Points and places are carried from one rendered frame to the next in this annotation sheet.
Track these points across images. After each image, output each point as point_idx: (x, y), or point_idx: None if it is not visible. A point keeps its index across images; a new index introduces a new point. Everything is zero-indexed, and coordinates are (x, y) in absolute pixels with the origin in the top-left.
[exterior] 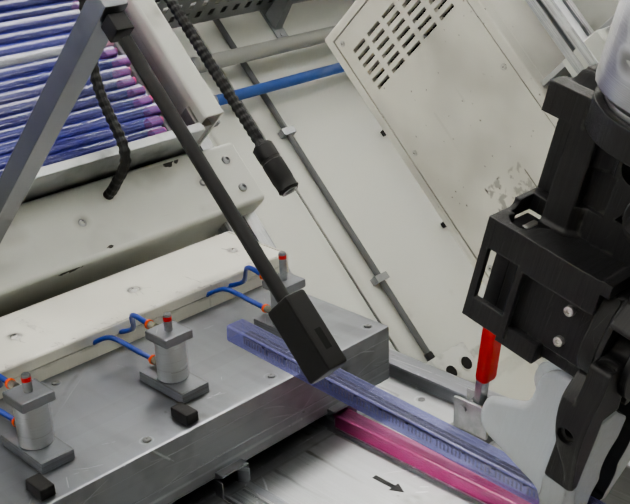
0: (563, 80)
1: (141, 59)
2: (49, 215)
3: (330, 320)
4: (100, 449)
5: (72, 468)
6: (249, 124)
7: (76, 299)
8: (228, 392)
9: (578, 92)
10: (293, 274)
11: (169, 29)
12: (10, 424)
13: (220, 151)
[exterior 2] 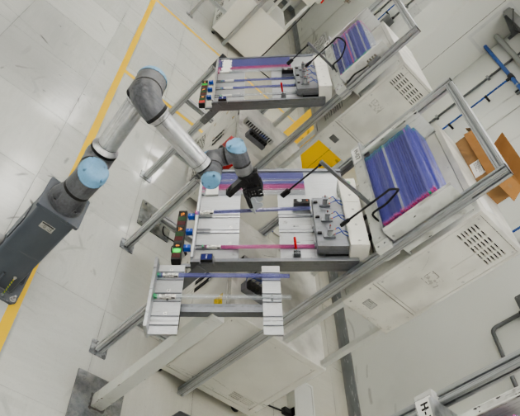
0: (256, 168)
1: (314, 167)
2: (375, 212)
3: (327, 242)
4: (319, 209)
5: (317, 205)
6: (352, 215)
7: (359, 218)
8: (319, 223)
9: (253, 168)
10: (330, 229)
11: (403, 217)
12: (333, 205)
13: (386, 241)
